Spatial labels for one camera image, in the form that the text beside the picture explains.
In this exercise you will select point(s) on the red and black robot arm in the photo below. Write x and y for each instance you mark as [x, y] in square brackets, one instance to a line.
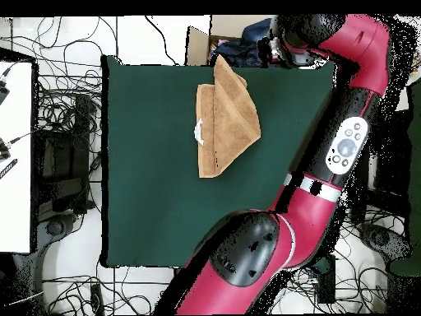
[312, 214]

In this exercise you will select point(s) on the black device on desk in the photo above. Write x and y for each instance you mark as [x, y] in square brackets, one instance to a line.
[3, 151]
[2, 92]

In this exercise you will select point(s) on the dark blue clothing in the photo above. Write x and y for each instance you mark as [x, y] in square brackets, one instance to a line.
[240, 52]

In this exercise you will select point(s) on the green covered side table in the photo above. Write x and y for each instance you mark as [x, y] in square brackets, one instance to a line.
[415, 164]

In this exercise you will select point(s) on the white desk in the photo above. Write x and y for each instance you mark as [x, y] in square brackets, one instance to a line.
[16, 164]

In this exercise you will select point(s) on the dark green table cloth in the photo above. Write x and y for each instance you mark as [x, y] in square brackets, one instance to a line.
[148, 197]

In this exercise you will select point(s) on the black power strip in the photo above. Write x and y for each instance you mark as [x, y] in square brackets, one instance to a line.
[327, 286]
[96, 298]

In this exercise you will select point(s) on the black chair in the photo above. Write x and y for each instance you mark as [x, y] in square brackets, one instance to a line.
[391, 158]
[62, 158]

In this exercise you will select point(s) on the brown cardboard box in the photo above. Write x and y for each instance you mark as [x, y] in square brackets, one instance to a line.
[197, 46]

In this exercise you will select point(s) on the tan terry towel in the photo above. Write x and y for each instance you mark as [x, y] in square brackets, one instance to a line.
[230, 115]

